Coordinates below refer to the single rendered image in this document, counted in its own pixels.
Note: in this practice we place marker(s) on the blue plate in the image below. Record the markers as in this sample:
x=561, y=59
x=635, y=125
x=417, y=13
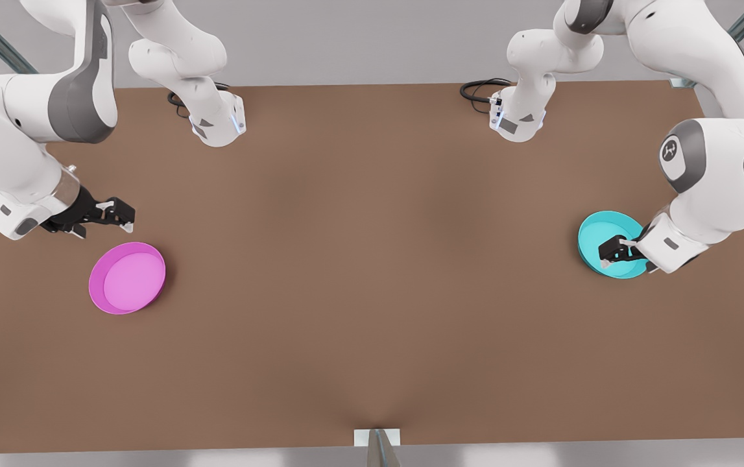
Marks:
x=599, y=230

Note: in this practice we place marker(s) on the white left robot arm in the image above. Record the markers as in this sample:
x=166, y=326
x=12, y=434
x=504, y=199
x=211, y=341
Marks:
x=715, y=168

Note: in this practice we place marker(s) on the pink plate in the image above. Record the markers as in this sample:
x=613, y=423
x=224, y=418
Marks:
x=128, y=279

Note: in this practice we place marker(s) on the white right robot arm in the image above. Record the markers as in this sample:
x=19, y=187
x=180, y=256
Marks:
x=18, y=149

